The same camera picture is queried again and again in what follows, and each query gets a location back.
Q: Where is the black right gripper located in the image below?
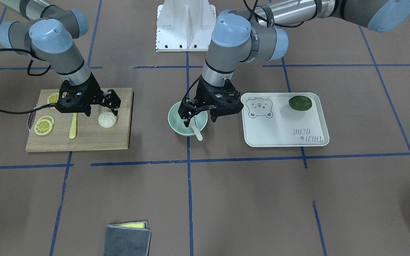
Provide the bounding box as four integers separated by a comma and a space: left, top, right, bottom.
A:
55, 73, 121, 117

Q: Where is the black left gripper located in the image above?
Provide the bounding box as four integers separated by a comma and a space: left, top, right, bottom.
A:
178, 78, 244, 127

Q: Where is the white ceramic spoon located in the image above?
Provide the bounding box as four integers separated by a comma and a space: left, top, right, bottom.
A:
189, 117, 203, 141

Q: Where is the white steamed bun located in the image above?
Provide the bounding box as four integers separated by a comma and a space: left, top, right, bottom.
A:
98, 111, 118, 128

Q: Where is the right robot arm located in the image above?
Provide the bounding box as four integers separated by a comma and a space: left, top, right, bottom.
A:
0, 0, 121, 116

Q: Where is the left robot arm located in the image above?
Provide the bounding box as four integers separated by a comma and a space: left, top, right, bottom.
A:
178, 0, 410, 127

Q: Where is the mint green bowl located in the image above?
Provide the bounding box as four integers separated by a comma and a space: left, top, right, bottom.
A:
168, 101, 208, 136

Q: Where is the bamboo cutting board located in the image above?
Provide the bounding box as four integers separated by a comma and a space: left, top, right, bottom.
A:
26, 88, 133, 152

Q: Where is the yellow plastic knife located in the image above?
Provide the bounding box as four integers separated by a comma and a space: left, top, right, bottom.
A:
69, 112, 78, 139

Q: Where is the lemon slice upper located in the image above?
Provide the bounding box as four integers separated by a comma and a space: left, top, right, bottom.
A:
47, 92, 59, 104

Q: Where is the lemon slice underneath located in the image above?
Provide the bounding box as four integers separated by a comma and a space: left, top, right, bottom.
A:
38, 115, 55, 125

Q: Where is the cream bear serving tray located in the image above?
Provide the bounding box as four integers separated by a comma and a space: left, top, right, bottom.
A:
240, 92, 330, 147

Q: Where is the green lime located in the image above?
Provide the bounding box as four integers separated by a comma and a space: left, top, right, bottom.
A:
288, 95, 313, 111

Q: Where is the yellow sponge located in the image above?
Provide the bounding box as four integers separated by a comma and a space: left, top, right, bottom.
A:
118, 222, 146, 229

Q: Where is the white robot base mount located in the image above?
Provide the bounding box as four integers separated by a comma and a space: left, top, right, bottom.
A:
155, 0, 217, 52

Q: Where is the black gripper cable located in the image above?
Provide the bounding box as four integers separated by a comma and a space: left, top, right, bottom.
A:
183, 0, 319, 107

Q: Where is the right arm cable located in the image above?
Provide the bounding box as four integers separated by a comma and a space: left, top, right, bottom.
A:
0, 48, 61, 115

